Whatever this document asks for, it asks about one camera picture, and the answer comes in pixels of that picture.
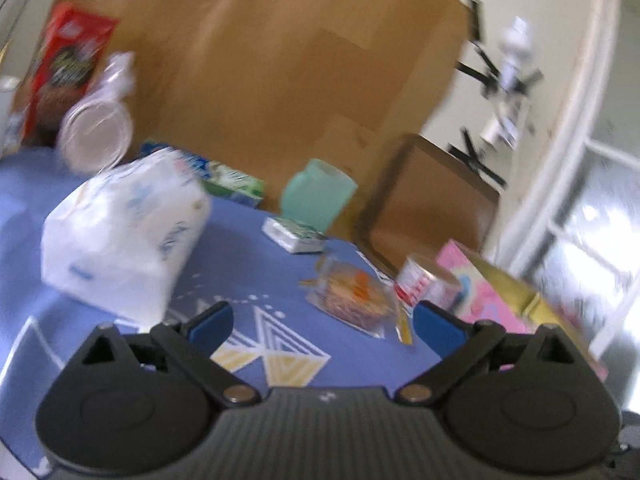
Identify packaged sesame cake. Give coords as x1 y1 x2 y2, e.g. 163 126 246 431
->
299 255 413 346

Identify pink biscuit tin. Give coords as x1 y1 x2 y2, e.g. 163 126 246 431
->
436 240 608 379

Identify white red-label can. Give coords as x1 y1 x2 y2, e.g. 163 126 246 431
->
394 254 462 312

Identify blue patterned tablecloth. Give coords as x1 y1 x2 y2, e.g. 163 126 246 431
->
1 150 438 479

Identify white tissue pack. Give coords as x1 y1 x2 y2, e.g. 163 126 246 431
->
41 148 212 327

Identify small white-green soap pack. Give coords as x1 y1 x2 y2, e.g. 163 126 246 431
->
262 217 326 255

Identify frosted glass window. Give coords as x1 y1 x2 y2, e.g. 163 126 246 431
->
518 0 639 358

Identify green toothpaste box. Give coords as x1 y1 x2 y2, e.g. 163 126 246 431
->
138 140 265 208

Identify teal plastic mug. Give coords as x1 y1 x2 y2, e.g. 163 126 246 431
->
280 158 358 233

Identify bagged white plastic bowls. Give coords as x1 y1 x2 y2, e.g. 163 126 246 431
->
56 51 136 174

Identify white power strip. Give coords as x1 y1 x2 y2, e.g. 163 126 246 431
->
480 100 521 151

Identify wood-pattern board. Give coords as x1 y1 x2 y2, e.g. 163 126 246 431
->
61 0 469 238

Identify white light bulb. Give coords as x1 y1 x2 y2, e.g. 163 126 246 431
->
498 16 534 93

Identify red snack bag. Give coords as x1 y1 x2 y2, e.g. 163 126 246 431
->
8 1 119 150

